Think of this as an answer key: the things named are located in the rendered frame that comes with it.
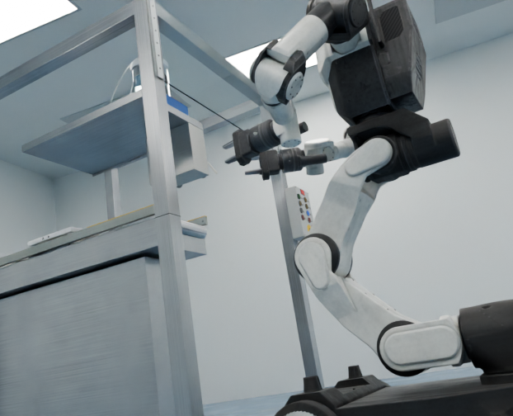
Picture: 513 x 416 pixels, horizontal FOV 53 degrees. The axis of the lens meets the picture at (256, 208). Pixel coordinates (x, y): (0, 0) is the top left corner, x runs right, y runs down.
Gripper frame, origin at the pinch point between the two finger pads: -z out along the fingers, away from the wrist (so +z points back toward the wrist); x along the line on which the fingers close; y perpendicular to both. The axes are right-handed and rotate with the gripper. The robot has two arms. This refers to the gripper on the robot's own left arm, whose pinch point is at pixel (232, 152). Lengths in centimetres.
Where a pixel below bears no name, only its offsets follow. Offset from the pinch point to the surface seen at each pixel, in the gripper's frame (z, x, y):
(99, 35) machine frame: -40, -60, -18
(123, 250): -43, 24, -14
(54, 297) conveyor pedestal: -82, 32, -15
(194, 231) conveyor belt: -28.1, 19.0, 7.6
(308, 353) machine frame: -34, 67, 80
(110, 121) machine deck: -44, -26, -14
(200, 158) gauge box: -27.5, -12.0, 16.0
